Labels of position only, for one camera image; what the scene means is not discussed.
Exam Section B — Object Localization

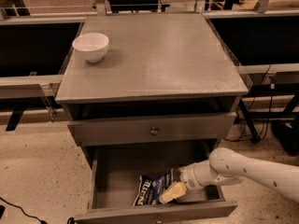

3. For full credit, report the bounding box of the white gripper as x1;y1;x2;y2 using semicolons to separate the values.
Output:
159;161;218;204

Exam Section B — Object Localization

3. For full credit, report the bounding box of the blue chip bag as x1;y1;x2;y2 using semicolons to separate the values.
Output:
133;170;174;206

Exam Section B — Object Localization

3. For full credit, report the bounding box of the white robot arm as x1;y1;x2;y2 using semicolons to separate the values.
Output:
159;147;299;204

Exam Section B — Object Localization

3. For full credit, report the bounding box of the brass middle drawer knob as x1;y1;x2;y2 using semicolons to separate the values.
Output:
156;217;163;224

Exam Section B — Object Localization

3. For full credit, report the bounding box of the brass drawer knob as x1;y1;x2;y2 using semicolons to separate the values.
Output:
156;217;163;224
150;127;158;135

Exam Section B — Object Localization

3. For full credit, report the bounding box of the brass top drawer knob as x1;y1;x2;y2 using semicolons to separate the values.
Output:
150;127;158;135

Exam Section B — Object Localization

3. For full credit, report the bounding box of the grey open middle drawer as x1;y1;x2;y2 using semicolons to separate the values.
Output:
75;141;237;224

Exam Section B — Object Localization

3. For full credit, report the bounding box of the grey top drawer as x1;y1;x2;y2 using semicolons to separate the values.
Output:
68;112;236;147

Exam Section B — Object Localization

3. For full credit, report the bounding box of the grey wooden drawer cabinet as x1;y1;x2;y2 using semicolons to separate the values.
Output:
56;13;249;161

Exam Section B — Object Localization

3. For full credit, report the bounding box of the white ceramic bowl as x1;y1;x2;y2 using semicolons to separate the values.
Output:
72;33;109;63

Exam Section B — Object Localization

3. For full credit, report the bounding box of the black cables right floor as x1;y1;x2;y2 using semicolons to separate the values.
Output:
222;65;278;143

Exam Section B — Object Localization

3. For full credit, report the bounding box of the black floor cable left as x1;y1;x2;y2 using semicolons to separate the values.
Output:
0;196;50;224

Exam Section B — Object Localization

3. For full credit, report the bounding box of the grey metal rail frame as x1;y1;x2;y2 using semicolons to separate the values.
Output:
0;0;299;133

